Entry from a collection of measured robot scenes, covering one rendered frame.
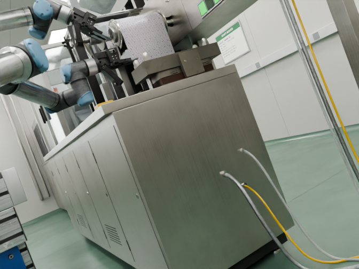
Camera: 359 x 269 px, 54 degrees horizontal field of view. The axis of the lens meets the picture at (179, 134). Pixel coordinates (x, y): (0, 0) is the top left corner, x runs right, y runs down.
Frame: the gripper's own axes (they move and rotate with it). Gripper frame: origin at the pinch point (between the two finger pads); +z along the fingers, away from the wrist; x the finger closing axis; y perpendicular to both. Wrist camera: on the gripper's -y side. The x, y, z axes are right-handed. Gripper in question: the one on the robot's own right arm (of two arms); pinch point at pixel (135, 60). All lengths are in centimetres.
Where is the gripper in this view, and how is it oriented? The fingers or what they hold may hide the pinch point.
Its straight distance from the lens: 173.8
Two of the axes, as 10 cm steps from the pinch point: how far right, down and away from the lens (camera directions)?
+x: -4.3, 1.4, 8.9
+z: 8.3, -3.3, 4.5
